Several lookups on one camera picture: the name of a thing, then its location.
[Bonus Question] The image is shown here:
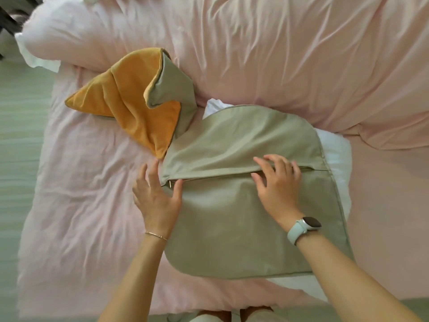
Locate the person's right hand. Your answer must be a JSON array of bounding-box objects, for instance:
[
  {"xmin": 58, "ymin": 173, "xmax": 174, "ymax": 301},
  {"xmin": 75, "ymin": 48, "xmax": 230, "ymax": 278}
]
[{"xmin": 250, "ymin": 154, "xmax": 304, "ymax": 232}]

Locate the grey and orange pillowcase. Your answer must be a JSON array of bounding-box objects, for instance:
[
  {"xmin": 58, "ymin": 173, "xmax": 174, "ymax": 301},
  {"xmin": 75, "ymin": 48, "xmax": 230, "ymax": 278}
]
[
  {"xmin": 160, "ymin": 104, "xmax": 355, "ymax": 280},
  {"xmin": 64, "ymin": 47, "xmax": 198, "ymax": 161}
]

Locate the pink bed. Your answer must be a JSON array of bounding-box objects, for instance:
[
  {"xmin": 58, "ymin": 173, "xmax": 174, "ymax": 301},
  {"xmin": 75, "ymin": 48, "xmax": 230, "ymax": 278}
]
[{"xmin": 17, "ymin": 60, "xmax": 429, "ymax": 319}]

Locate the person's left forearm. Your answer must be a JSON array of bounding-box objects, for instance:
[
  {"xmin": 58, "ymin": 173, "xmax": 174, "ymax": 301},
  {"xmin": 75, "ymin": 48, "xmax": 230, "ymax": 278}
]
[{"xmin": 97, "ymin": 234, "xmax": 168, "ymax": 322}]

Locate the white smartwatch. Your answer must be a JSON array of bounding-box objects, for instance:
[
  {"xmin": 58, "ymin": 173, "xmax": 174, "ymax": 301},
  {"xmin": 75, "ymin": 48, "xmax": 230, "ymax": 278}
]
[{"xmin": 287, "ymin": 216, "xmax": 322, "ymax": 246}]

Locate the person's left leg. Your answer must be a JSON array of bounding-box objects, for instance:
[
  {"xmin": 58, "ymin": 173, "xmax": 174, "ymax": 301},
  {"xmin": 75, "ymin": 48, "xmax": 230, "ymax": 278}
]
[{"xmin": 197, "ymin": 310, "xmax": 232, "ymax": 322}]

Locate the person's right leg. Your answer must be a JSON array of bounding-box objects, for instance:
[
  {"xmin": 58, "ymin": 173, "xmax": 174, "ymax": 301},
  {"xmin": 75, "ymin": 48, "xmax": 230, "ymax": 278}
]
[{"xmin": 240, "ymin": 306, "xmax": 275, "ymax": 322}]

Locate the pink ruffled duvet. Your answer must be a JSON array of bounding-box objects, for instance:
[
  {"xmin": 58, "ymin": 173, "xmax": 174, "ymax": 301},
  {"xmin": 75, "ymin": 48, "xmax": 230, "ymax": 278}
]
[{"xmin": 14, "ymin": 0, "xmax": 429, "ymax": 151}]

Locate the person's left hand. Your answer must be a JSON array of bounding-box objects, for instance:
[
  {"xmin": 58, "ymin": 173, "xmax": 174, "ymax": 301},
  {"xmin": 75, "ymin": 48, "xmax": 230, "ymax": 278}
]
[{"xmin": 132, "ymin": 159, "xmax": 184, "ymax": 238}]

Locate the person's leg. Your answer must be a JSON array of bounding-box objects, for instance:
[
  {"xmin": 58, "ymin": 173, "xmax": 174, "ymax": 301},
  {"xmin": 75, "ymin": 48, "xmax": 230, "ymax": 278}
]
[
  {"xmin": 197, "ymin": 310, "xmax": 232, "ymax": 322},
  {"xmin": 240, "ymin": 306, "xmax": 275, "ymax": 322}
]

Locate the person's right forearm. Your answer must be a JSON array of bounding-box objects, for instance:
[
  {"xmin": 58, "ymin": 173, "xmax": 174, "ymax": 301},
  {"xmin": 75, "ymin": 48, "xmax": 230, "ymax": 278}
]
[{"xmin": 296, "ymin": 233, "xmax": 423, "ymax": 322}]

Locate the white pillow insert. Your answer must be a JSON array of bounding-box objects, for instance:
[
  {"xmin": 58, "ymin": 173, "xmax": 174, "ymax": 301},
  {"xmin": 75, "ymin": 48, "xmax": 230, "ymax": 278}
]
[{"xmin": 202, "ymin": 98, "xmax": 353, "ymax": 302}]

